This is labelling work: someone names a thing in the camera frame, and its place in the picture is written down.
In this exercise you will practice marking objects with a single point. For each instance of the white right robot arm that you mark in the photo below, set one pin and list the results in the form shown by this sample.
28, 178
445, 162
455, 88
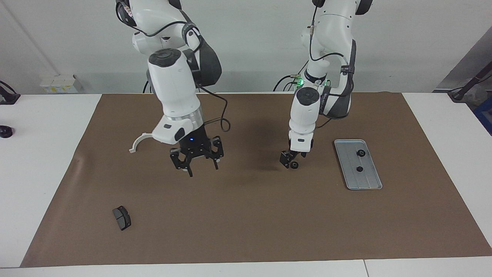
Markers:
173, 84

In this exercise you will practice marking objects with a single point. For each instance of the short dark grey brake pad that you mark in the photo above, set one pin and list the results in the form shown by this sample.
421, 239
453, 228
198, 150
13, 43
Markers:
122, 218

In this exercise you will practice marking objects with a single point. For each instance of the black stand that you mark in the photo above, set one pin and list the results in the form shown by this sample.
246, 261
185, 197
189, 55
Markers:
471, 82

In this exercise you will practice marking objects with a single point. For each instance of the brown table mat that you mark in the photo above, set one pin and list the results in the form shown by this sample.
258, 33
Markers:
250, 215

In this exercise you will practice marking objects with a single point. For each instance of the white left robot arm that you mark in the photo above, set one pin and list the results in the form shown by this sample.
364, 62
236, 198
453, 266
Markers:
330, 34

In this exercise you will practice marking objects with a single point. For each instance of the black desk clamp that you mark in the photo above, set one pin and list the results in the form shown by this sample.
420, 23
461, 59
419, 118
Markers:
7, 96

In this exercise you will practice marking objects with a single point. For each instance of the black round knob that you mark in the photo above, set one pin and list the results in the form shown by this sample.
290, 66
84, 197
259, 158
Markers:
5, 132

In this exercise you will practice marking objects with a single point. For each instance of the blue crate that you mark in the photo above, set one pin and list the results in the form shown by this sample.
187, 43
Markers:
485, 115

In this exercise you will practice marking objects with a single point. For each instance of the silver metal tray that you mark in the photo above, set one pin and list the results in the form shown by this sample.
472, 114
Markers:
365, 179

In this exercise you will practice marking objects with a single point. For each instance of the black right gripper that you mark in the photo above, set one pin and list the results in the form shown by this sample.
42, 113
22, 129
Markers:
195, 145

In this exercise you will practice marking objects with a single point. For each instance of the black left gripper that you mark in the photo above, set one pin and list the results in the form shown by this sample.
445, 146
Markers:
299, 153

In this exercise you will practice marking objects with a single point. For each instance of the white wall socket box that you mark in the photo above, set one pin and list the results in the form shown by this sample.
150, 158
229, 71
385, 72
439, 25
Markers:
59, 84

